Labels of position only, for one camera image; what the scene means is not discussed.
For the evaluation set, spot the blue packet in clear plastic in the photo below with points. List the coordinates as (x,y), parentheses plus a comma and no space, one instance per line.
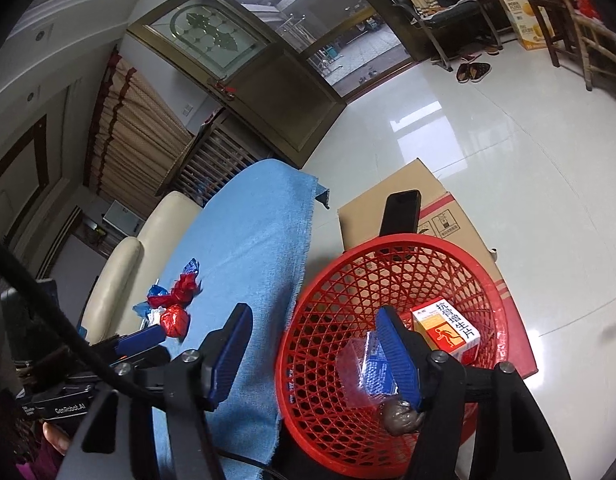
(375,372)

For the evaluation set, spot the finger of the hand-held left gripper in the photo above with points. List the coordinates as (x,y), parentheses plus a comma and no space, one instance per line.
(140,335)
(148,357)

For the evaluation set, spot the black smartphone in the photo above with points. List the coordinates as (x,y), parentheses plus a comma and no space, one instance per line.
(402,210)

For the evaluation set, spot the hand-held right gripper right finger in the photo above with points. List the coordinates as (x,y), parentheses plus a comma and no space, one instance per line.
(398,360)

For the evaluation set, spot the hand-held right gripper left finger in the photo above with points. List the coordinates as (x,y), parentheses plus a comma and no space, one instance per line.
(228,355)

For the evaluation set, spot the white wall switch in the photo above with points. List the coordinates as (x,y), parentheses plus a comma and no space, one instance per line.
(188,109)

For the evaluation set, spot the cream leather sofa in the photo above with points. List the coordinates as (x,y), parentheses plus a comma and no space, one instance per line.
(118,270)

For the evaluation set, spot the red cloth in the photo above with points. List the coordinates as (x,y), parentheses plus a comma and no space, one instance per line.
(585,5)

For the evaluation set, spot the orange printed carton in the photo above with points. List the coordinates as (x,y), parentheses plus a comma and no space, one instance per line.
(525,20)

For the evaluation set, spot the orange white medicine box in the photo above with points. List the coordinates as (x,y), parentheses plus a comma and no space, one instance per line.
(445,332)

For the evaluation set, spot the tan pleated curtain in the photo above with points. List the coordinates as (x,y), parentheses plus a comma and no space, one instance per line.
(133,130)

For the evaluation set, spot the wooden slatted rack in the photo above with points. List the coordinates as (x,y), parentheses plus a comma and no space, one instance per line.
(213,160)

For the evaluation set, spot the blue tablecloth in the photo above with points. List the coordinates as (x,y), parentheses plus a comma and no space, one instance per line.
(248,240)

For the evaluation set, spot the brown crumpled ball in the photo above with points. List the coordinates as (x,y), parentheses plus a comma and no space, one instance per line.
(398,417)

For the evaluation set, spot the wooden chair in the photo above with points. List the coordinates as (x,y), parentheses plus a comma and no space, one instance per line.
(563,15)

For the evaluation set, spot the round red candy wrapper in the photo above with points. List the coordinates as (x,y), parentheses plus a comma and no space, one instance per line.
(175,321)

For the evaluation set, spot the recessed ceiling light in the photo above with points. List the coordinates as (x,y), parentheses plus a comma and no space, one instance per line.
(39,36)
(30,96)

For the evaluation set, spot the blue white candy wrapper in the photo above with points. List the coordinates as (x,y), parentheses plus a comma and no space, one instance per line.
(145,311)

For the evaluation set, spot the red plastic mesh basket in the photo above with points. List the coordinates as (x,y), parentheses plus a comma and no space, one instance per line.
(328,320)

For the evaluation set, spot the dark slipper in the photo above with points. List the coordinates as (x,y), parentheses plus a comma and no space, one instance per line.
(481,71)
(463,71)

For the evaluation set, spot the person's left hand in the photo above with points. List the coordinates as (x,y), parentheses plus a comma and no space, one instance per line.
(55,437)

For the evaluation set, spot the crumpled red candy wrapper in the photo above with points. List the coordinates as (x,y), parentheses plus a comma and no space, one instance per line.
(185,287)

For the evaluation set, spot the small blue candy wrapper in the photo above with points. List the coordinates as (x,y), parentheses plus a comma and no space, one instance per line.
(190,265)
(155,291)

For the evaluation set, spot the black metal chair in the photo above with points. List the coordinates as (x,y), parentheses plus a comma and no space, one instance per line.
(453,12)

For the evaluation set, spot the brown cardboard box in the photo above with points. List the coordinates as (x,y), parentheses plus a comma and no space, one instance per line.
(368,220)

